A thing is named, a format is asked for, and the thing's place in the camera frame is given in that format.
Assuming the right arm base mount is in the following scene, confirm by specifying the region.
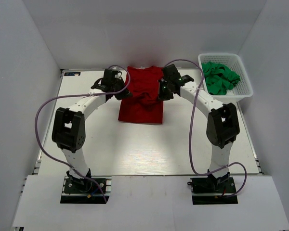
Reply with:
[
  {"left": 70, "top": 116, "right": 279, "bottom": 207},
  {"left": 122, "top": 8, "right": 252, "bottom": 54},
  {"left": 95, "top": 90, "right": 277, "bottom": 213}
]
[{"left": 187, "top": 173, "right": 238, "bottom": 205}]

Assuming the white plastic basket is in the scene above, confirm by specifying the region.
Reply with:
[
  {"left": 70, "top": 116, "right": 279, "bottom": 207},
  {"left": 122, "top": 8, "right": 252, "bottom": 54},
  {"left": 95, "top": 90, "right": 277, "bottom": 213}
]
[{"left": 198, "top": 53, "right": 253, "bottom": 103}]

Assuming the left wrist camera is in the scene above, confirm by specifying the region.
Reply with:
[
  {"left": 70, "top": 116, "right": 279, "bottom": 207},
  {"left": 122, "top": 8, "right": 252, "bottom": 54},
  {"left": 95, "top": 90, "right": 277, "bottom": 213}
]
[{"left": 101, "top": 69, "right": 122, "bottom": 86}]

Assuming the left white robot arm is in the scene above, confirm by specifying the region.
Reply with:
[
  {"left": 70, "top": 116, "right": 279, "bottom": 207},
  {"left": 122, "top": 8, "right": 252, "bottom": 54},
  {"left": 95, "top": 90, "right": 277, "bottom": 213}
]
[{"left": 52, "top": 77, "right": 132, "bottom": 192}]

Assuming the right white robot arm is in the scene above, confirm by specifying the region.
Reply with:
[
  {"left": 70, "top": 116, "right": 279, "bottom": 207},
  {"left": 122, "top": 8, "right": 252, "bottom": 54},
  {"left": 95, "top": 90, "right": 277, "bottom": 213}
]
[{"left": 158, "top": 75, "right": 240, "bottom": 192}]

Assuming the blue label sticker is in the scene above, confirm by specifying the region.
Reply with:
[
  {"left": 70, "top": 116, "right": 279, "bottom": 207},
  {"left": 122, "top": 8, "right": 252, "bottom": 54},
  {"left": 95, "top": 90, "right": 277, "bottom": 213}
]
[{"left": 64, "top": 72, "right": 81, "bottom": 77}]

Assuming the red t-shirt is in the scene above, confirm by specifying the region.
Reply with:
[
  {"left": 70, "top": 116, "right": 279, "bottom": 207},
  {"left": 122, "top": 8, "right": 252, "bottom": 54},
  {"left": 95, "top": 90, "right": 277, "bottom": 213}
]
[{"left": 118, "top": 66, "right": 163, "bottom": 124}]

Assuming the green t-shirt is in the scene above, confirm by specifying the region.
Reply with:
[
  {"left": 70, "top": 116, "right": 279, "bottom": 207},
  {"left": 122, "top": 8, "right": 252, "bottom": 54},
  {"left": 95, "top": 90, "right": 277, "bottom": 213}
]
[{"left": 202, "top": 62, "right": 240, "bottom": 95}]

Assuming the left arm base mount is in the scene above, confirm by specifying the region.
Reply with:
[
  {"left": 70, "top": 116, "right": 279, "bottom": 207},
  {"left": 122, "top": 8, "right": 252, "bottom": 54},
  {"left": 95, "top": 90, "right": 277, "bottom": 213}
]
[{"left": 60, "top": 171, "right": 112, "bottom": 205}]

